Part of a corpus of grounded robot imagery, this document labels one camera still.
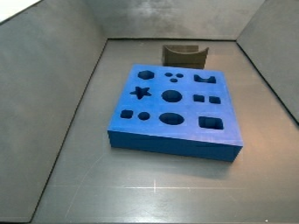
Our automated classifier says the blue shape sorting board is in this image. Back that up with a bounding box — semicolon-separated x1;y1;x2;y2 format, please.
107;65;243;162

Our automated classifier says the dark brown curved block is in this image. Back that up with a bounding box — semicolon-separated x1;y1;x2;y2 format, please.
163;45;210;69

